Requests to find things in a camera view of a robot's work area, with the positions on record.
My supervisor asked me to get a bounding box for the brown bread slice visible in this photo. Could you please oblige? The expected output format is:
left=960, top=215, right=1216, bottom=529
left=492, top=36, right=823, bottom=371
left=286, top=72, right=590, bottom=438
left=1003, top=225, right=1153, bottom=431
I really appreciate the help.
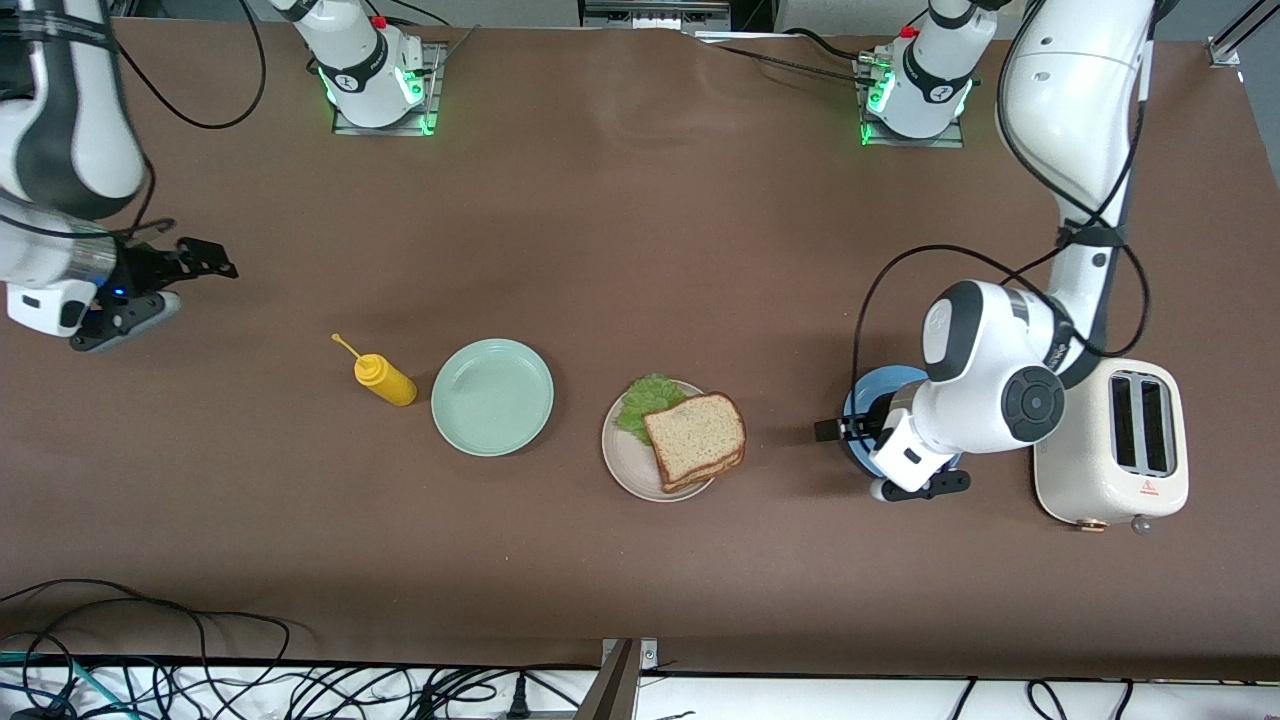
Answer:
left=660, top=455, right=747, bottom=495
left=642, top=391, right=748, bottom=484

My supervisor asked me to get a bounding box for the green lettuce leaf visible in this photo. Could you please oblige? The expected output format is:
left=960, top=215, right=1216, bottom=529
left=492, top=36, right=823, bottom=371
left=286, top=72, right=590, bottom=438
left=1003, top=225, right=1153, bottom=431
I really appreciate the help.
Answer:
left=614, top=373, right=691, bottom=446

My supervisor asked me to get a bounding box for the yellow mustard squeeze bottle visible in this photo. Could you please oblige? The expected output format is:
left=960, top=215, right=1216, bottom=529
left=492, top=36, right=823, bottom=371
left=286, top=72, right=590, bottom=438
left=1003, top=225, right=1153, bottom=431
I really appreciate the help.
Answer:
left=331, top=333, right=419, bottom=408

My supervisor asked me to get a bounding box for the blue plate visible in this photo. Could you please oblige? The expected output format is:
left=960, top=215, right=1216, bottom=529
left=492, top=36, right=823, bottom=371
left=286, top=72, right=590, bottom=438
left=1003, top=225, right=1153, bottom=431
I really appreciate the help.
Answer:
left=843, top=365, right=967, bottom=488

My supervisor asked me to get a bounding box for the beige plate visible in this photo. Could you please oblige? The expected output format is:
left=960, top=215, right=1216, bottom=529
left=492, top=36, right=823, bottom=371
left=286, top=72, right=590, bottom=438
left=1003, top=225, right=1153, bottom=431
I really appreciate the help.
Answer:
left=601, top=378, right=728, bottom=502

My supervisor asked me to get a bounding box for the pale green plate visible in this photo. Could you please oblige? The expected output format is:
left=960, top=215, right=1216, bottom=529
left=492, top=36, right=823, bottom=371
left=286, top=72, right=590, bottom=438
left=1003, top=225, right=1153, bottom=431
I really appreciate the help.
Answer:
left=431, top=338, right=555, bottom=458

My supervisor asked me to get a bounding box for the white two-slot toaster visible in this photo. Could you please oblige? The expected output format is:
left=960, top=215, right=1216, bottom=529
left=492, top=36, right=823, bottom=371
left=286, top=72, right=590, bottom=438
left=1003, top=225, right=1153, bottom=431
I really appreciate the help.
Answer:
left=1030, top=358, right=1191, bottom=538

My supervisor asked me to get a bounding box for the white shelf board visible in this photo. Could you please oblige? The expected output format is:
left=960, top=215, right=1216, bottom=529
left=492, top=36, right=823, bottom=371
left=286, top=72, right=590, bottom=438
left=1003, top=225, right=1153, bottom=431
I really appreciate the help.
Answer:
left=0, top=655, right=1280, bottom=720

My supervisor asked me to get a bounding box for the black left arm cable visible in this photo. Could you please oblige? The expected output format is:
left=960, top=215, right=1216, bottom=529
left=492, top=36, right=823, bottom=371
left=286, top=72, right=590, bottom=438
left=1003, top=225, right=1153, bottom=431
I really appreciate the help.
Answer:
left=852, top=0, right=1166, bottom=446

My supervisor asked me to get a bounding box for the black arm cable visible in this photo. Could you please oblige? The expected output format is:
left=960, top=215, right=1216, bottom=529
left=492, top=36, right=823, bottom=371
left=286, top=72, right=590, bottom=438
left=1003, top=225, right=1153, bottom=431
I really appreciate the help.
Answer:
left=852, top=0, right=1166, bottom=446
left=105, top=0, right=269, bottom=246

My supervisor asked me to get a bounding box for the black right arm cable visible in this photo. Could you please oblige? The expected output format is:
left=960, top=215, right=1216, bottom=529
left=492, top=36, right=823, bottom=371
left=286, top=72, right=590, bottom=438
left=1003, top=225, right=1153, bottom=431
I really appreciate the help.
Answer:
left=105, top=0, right=269, bottom=246

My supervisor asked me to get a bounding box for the grey metal bracket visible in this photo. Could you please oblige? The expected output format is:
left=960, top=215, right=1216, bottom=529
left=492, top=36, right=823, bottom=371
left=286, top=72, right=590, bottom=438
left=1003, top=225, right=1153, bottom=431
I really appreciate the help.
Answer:
left=575, top=638, right=661, bottom=720

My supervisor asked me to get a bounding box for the long black looped cable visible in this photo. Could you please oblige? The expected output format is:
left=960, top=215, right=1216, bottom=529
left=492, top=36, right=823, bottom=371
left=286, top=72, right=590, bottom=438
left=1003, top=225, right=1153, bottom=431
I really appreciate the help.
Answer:
left=0, top=578, right=293, bottom=720

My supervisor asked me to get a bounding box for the black cable on table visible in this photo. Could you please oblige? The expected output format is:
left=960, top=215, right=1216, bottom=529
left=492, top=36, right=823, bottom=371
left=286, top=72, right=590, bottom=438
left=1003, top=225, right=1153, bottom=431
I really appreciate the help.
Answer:
left=695, top=28, right=881, bottom=86

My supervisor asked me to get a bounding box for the teal cable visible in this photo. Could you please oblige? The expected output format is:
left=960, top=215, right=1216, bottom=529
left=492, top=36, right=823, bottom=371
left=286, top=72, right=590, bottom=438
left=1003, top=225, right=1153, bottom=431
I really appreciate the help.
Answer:
left=0, top=650, right=106, bottom=716

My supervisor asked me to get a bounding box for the aluminium frame profile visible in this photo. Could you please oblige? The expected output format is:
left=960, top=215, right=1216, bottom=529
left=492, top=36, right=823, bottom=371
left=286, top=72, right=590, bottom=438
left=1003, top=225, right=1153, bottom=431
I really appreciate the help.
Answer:
left=578, top=0, right=733, bottom=31

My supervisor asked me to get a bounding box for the aluminium strut with bracket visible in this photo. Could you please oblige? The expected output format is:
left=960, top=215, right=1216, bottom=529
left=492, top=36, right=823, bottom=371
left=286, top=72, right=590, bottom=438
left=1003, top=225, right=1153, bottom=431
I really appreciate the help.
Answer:
left=1205, top=0, right=1280, bottom=69

